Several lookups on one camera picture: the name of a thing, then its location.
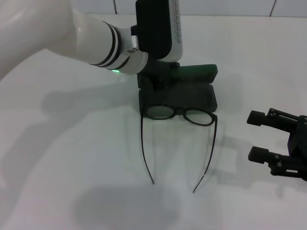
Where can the black glasses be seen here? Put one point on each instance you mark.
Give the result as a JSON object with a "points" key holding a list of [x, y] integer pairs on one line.
{"points": [[158, 112]]}

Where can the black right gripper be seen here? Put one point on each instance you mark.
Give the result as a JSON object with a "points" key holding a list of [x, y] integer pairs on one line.
{"points": [[301, 148]]}

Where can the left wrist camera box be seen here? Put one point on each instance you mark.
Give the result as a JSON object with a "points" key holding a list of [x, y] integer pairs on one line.
{"points": [[153, 24]]}

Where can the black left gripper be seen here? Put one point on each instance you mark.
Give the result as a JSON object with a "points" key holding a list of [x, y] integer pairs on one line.
{"points": [[160, 67]]}

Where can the green glasses case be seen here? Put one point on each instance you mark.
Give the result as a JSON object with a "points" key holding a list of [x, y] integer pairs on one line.
{"points": [[192, 95]]}

